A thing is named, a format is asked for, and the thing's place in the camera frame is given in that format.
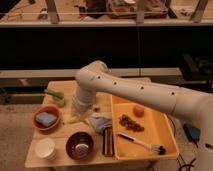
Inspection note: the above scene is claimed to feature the orange fruit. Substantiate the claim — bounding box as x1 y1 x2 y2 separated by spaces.
133 105 145 118

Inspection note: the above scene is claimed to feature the bunch of dark grapes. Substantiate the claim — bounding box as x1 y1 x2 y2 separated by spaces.
119 114 144 132

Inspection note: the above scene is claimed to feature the orange bowl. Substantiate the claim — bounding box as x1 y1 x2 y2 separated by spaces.
32 106 60 131

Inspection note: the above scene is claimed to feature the purple bowl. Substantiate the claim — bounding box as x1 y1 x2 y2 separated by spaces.
66 132 94 161

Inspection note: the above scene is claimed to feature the dark red rectangular block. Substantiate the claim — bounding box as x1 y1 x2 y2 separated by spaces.
102 127 114 157

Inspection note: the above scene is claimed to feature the brush with black bristles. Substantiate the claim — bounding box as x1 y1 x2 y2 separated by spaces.
118 133 166 155

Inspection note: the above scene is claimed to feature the wooden table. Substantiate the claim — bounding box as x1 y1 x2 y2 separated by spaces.
25 81 159 168

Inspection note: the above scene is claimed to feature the grey cloth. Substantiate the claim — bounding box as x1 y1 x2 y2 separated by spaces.
88 116 112 134

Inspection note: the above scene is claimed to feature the yellow plastic bin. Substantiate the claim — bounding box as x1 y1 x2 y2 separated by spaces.
111 96 179 161

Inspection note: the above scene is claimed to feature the yellow banana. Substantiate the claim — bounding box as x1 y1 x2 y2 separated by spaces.
68 116 80 124

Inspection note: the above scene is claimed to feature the green plastic vegetable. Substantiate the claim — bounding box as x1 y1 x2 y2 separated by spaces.
44 89 65 107

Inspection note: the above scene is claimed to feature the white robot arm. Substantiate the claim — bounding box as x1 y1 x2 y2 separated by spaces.
72 61 213 171

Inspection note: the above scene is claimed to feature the blue sponge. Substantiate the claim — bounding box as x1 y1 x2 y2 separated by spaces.
36 112 57 127

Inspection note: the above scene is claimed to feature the black device with cable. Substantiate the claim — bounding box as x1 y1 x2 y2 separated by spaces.
183 124 200 142

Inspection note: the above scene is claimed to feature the white cup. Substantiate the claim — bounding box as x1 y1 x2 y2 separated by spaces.
35 138 56 160

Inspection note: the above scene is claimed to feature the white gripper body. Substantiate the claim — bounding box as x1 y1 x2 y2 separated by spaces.
71 101 93 120

